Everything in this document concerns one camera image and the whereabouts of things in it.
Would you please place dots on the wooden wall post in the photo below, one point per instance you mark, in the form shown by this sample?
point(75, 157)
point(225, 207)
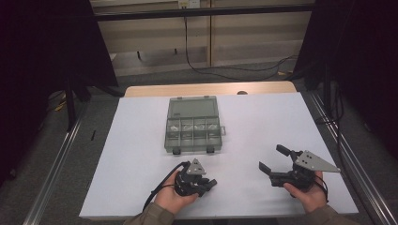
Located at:
point(210, 37)

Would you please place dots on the wooden table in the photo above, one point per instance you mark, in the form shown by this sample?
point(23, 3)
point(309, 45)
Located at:
point(194, 89)

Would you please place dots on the black stand post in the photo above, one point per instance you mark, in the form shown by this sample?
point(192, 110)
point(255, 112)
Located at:
point(70, 106)

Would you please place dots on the metal floor rail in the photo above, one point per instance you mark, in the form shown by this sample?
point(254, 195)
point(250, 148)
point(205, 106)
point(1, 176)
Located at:
point(359, 156)
point(53, 175)

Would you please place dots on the person's left hand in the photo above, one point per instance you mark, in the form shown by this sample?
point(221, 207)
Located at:
point(170, 200)

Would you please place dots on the person's right hand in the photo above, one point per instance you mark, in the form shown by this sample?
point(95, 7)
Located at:
point(309, 198)

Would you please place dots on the black horizontal rail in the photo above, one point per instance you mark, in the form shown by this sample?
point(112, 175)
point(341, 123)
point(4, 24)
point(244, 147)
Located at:
point(203, 12)

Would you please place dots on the small black floor object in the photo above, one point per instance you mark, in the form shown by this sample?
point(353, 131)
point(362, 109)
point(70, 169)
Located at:
point(93, 135)

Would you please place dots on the white table cover sheet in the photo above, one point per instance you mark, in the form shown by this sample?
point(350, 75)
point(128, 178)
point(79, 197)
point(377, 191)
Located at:
point(250, 125)

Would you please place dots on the white wall socket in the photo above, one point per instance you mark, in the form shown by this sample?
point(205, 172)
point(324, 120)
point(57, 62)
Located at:
point(189, 3)

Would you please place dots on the small clear plastic bag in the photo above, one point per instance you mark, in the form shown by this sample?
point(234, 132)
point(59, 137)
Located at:
point(174, 127)
point(212, 127)
point(199, 127)
point(187, 127)

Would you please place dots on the translucent grey compartment storage box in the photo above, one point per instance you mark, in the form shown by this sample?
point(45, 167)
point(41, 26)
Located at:
point(192, 125)

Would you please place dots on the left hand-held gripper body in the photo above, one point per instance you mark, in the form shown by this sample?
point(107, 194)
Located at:
point(189, 179)

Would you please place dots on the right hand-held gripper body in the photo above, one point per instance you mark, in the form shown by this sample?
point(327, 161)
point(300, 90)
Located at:
point(308, 168)

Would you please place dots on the black curtain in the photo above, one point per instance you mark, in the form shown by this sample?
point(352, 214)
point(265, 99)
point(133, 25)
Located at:
point(359, 62)
point(47, 62)

